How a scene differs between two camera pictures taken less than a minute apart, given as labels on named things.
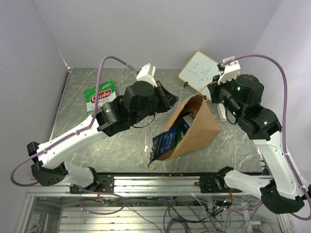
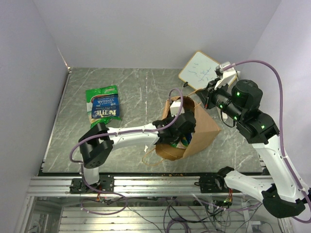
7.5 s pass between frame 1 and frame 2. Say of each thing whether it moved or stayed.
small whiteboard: stayed
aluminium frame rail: stayed
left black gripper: moved
